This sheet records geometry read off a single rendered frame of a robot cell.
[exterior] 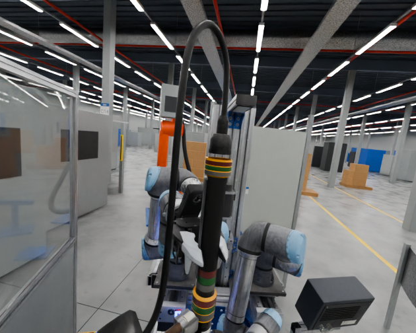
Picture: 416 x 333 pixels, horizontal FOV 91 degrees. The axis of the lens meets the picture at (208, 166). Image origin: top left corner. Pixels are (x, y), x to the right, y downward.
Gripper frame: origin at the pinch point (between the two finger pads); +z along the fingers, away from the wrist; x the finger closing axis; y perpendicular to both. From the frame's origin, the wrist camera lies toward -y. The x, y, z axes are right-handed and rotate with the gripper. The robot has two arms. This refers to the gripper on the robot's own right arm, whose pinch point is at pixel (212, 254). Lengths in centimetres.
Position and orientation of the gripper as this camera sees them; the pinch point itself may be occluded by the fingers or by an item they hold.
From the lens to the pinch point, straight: 36.6
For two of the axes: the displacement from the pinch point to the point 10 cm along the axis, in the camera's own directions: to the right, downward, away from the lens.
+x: -9.3, -0.4, -3.8
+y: -1.0, 9.9, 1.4
